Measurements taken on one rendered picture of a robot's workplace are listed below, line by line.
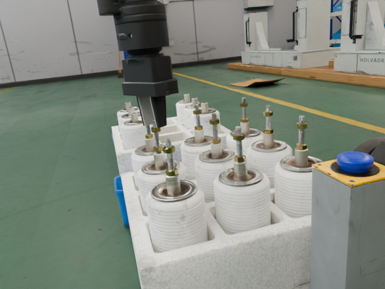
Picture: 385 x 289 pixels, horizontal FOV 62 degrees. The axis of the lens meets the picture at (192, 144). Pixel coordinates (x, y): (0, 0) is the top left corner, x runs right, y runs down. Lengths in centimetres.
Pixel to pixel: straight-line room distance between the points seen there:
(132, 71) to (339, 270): 44
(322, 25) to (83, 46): 446
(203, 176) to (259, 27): 458
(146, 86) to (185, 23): 650
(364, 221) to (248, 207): 18
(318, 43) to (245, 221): 353
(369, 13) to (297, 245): 293
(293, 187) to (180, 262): 23
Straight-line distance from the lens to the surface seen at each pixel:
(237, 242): 52
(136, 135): 101
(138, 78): 58
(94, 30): 680
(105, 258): 85
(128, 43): 56
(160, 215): 50
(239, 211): 53
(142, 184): 62
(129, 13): 56
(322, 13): 401
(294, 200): 59
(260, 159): 67
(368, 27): 336
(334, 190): 42
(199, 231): 53
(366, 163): 42
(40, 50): 687
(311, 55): 393
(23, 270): 91
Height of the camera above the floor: 48
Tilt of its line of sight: 18 degrees down
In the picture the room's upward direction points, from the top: 6 degrees counter-clockwise
